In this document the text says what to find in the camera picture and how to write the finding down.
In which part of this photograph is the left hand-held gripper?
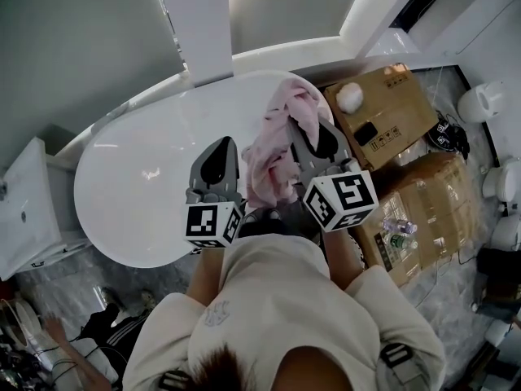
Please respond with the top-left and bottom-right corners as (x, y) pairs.
(182, 135), (247, 250)

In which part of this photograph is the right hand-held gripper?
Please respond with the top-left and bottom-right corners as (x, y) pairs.
(287, 117), (380, 234)

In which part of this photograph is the pink cloth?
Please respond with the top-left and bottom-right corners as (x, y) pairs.
(242, 77), (323, 209)

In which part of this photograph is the person's left forearm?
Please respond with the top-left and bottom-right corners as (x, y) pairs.
(186, 246), (230, 301)

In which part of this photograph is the person's right forearm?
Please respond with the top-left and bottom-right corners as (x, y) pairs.
(321, 226), (366, 289)

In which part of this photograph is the white bathtub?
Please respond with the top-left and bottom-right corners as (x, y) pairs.
(72, 69), (335, 269)

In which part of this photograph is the fluffy white pink ball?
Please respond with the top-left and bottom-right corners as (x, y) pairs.
(335, 81), (365, 114)

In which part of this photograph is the person's dark shoe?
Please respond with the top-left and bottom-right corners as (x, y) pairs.
(237, 208), (287, 239)

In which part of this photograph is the brown cardboard box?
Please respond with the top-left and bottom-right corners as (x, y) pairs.
(323, 65), (440, 172)

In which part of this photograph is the clear plastic water bottle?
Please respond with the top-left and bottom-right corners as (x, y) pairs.
(381, 217), (418, 235)

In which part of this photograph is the large film-wrapped cardboard box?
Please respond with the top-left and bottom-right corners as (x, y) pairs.
(357, 152), (482, 288)

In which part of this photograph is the green label plastic bottle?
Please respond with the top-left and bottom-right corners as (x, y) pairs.
(387, 233), (419, 253)

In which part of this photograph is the white square pillar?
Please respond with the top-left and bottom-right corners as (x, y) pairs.
(156, 0), (236, 88)

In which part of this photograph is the person's cream top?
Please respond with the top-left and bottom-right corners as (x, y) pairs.
(121, 233), (448, 391)

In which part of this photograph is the black ceiling vent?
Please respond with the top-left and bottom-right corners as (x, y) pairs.
(388, 0), (437, 30)

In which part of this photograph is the white washbasin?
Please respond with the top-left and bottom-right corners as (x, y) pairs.
(0, 136), (63, 281)

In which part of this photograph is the black bag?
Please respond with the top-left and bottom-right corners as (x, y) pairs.
(475, 246), (521, 322)

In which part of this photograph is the black cable bundle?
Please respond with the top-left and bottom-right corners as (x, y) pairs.
(426, 112), (471, 160)

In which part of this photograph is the black strap buckle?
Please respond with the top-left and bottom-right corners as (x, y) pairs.
(378, 341), (417, 370)
(157, 367), (195, 391)

